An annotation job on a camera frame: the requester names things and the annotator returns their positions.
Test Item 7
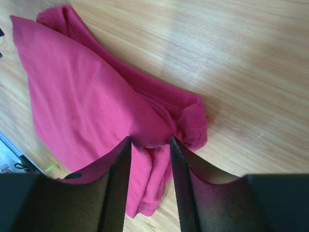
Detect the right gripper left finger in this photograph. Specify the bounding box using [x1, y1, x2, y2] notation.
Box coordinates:
[0, 137, 131, 232]

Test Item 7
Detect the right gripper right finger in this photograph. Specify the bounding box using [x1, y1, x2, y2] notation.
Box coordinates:
[170, 137, 309, 232]

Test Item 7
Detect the magenta t shirt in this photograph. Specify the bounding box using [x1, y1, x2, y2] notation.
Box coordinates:
[11, 5, 208, 218]

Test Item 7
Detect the aluminium frame rail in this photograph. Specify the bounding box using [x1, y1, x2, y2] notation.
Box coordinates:
[0, 131, 54, 175]

